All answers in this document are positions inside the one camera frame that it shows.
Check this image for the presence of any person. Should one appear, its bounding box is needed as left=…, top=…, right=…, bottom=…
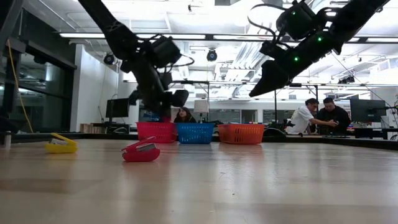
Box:
left=285, top=98, right=338, bottom=135
left=317, top=96, right=352, bottom=136
left=173, top=106, right=197, bottom=124

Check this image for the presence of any wooden shelf unit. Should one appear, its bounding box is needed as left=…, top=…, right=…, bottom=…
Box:
left=80, top=123, right=108, bottom=134

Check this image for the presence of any yellow cable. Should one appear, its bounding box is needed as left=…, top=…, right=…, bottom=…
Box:
left=6, top=39, right=34, bottom=134

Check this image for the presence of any white shade table lamp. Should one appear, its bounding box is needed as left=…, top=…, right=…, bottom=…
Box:
left=193, top=99, right=210, bottom=124

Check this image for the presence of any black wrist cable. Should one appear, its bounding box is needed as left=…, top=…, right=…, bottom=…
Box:
left=248, top=2, right=282, bottom=40
left=167, top=54, right=196, bottom=68

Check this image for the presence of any blue plastic basket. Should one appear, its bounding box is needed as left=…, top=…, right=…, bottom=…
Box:
left=176, top=123, right=215, bottom=145

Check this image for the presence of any black computer monitor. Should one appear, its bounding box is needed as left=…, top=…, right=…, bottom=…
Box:
left=105, top=97, right=131, bottom=119
left=349, top=98, right=387, bottom=123

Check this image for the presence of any dark desk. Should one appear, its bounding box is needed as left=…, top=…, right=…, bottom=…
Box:
left=351, top=126, right=398, bottom=140
left=91, top=121, right=139, bottom=135

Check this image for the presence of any linear ceiling light track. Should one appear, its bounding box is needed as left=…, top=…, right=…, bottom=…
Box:
left=58, top=32, right=398, bottom=44

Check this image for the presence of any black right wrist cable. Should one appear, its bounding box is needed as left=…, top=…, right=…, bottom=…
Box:
left=248, top=2, right=282, bottom=40

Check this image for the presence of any red plastic basket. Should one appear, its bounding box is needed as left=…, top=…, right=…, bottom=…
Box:
left=136, top=121, right=177, bottom=144

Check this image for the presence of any yellow mini stapler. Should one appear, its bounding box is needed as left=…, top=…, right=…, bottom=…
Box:
left=44, top=133, right=79, bottom=154

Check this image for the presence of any orange plastic basket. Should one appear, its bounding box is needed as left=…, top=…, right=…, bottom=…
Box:
left=217, top=123, right=266, bottom=145

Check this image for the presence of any black metal workstation frame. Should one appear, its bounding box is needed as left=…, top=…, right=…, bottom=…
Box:
left=162, top=80, right=210, bottom=123
left=273, top=82, right=320, bottom=123

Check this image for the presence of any red mini stapler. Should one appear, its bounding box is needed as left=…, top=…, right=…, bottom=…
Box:
left=121, top=136, right=162, bottom=164

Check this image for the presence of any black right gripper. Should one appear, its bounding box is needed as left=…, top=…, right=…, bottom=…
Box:
left=248, top=30, right=343, bottom=98

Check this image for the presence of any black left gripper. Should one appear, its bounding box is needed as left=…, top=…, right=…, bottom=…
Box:
left=129, top=36, right=190, bottom=121

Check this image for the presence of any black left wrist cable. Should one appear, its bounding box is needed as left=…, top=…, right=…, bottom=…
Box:
left=167, top=54, right=196, bottom=68

